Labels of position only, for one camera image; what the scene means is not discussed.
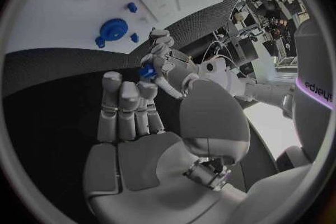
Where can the blue peg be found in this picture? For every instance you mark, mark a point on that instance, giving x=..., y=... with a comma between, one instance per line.
x=134, y=37
x=99, y=42
x=132, y=7

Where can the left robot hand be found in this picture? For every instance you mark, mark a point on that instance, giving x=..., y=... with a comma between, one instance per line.
x=173, y=64

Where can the person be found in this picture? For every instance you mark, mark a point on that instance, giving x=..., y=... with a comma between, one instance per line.
x=274, y=14

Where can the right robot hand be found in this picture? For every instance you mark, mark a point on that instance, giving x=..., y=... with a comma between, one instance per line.
x=147, y=165

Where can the black equipment box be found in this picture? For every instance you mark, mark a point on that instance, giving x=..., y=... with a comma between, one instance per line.
x=244, y=49

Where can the small blue plug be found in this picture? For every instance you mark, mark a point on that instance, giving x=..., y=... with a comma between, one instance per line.
x=147, y=71

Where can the blue gear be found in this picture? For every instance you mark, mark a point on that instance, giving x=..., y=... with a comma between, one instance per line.
x=114, y=28

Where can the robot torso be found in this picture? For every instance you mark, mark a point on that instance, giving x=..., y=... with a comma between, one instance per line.
x=312, y=56

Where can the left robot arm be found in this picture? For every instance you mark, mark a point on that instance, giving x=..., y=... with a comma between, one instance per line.
x=262, y=91

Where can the white workshop desk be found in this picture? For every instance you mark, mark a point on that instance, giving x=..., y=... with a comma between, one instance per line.
x=246, y=18

